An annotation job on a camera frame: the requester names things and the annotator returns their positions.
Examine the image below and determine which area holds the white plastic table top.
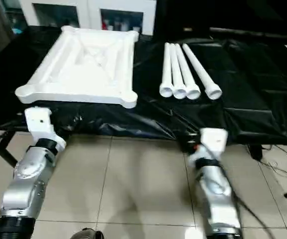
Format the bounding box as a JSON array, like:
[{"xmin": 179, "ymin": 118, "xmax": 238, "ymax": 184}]
[{"xmin": 14, "ymin": 25, "xmax": 139, "ymax": 109}]

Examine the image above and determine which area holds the white plastic table leg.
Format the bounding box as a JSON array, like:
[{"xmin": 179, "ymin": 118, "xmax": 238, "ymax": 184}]
[
  {"xmin": 159, "ymin": 42, "xmax": 175, "ymax": 99},
  {"xmin": 175, "ymin": 43, "xmax": 201, "ymax": 100},
  {"xmin": 170, "ymin": 43, "xmax": 188, "ymax": 100},
  {"xmin": 182, "ymin": 43, "xmax": 223, "ymax": 101}
]

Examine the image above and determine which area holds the black shiny mat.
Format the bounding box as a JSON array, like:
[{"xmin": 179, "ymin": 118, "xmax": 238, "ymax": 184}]
[{"xmin": 0, "ymin": 24, "xmax": 287, "ymax": 146}]

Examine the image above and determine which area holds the black robot foot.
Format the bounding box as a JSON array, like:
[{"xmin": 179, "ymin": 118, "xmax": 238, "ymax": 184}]
[{"xmin": 70, "ymin": 220, "xmax": 104, "ymax": 239}]

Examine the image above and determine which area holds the white glass-door cabinet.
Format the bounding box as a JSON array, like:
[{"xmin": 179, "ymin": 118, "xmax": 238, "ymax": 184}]
[{"xmin": 18, "ymin": 0, "xmax": 158, "ymax": 35}]

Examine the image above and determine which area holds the long dark metal bar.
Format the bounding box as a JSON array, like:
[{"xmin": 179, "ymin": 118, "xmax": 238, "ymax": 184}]
[{"xmin": 209, "ymin": 26, "xmax": 287, "ymax": 40}]

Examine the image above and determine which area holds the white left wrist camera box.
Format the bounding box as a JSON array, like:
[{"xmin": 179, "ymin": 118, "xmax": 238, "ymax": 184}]
[{"xmin": 24, "ymin": 107, "xmax": 67, "ymax": 153}]

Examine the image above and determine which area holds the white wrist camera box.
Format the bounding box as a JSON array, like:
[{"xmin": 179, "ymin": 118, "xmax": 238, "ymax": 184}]
[
  {"xmin": 24, "ymin": 107, "xmax": 67, "ymax": 153},
  {"xmin": 189, "ymin": 128, "xmax": 228, "ymax": 162}
]

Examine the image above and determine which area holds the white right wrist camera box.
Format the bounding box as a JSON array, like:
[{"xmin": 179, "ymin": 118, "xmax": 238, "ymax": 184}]
[{"xmin": 189, "ymin": 128, "xmax": 228, "ymax": 162}]

